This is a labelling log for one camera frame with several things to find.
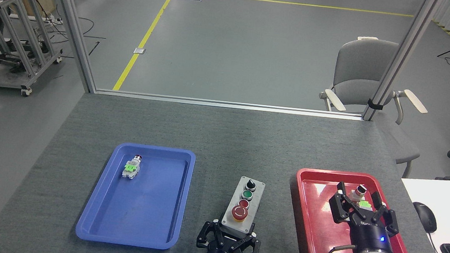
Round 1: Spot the grey control box with buttons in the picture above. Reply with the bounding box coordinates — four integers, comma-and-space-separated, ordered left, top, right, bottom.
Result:
220, 174, 266, 236

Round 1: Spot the red plastic tray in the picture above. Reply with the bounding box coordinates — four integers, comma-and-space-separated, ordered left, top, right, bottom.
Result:
289, 167, 424, 253

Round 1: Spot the black computer mouse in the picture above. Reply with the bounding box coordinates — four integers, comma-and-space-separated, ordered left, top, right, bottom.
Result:
410, 201, 440, 234

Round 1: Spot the blue plastic tray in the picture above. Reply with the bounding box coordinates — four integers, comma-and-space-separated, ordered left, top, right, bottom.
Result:
74, 139, 197, 252

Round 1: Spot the grey chair with white armrests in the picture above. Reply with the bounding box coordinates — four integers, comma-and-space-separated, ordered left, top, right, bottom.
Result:
312, 34, 435, 180

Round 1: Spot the black-headed selector switch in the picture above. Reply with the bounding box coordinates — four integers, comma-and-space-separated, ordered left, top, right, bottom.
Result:
349, 183, 368, 201

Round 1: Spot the red-headed push button switch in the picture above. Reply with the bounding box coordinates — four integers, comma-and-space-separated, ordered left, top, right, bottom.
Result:
122, 154, 143, 180

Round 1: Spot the silver aluminium rail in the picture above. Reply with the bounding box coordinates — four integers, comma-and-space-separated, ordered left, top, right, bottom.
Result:
94, 88, 365, 122

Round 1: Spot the silver aluminium post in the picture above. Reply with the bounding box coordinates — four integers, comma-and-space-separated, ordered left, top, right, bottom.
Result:
38, 0, 106, 94
362, 0, 439, 127

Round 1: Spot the aluminium frame cart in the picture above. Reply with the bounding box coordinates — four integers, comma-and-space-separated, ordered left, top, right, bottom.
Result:
0, 0, 68, 100

